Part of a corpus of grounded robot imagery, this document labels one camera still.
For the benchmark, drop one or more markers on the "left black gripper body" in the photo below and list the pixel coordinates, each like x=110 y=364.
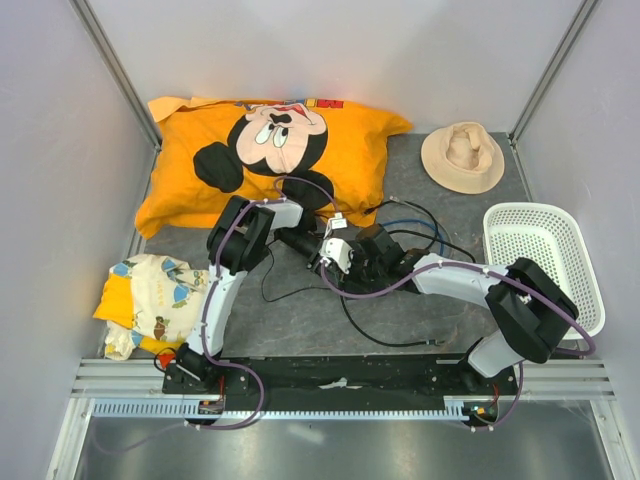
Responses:
x=305 y=244

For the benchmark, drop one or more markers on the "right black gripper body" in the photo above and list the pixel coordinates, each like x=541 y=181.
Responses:
x=360 y=262

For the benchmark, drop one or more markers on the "black network switch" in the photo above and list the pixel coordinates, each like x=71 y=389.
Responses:
x=357 y=289

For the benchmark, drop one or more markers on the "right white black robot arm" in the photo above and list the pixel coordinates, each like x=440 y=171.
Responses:
x=531 y=311

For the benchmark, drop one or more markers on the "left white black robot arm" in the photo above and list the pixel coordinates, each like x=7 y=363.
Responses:
x=236 y=245

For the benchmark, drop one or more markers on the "orange Mickey Mouse pillow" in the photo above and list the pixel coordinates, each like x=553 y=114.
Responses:
x=326 y=154

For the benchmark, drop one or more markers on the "beige bucket hat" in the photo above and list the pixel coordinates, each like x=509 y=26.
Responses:
x=463 y=158

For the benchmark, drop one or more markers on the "patterned cream yellow cloth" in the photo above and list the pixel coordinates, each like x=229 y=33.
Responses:
x=150 y=302

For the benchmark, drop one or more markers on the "white perforated plastic basket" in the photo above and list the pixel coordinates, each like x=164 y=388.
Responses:
x=551 y=237

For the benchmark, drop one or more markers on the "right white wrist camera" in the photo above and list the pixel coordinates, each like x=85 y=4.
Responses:
x=337 y=252

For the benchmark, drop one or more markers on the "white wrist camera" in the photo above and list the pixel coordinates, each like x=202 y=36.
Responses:
x=337 y=252
x=336 y=222

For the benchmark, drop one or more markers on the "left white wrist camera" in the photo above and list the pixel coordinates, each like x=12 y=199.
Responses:
x=336 y=222

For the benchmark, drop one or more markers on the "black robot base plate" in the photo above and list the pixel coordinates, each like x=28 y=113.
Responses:
x=405 y=380

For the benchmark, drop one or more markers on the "grey slotted cable duct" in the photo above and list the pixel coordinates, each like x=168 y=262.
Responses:
x=195 y=409

